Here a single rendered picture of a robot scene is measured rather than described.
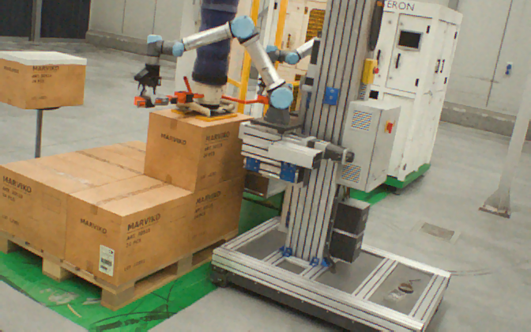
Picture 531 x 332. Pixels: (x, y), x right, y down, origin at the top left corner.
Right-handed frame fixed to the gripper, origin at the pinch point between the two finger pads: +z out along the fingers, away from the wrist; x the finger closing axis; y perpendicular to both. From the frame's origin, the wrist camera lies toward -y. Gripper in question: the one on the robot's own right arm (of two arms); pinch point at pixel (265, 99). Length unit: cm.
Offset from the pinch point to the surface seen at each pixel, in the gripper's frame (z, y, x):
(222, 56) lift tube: -25.3, 33.2, -16.5
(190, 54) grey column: -10, -78, -118
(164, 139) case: 27, 60, -32
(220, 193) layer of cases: 61, 30, -6
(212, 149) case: 29, 47, -6
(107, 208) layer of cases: 54, 119, -20
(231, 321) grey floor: 108, 85, 44
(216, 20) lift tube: -46, 39, -21
